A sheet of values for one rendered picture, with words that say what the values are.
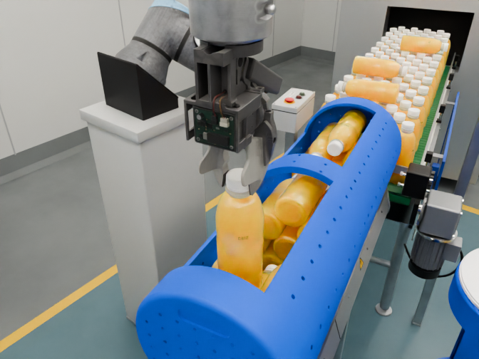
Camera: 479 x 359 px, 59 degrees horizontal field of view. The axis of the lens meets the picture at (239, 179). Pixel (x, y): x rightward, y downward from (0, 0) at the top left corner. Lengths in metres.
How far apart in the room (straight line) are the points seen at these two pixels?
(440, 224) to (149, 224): 1.02
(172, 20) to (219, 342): 1.13
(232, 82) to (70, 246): 2.37
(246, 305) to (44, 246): 2.30
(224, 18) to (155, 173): 1.10
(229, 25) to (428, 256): 1.36
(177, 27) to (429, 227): 1.10
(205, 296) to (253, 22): 0.36
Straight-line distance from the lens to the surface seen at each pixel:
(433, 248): 1.66
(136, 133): 1.38
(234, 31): 0.45
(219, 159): 0.58
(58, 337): 2.28
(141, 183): 1.50
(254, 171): 0.54
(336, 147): 1.12
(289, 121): 1.57
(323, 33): 6.12
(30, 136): 3.67
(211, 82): 0.46
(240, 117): 0.46
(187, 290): 0.62
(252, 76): 0.50
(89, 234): 2.81
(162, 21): 1.51
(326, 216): 0.80
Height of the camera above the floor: 1.67
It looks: 32 degrees down
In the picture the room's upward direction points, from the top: straight up
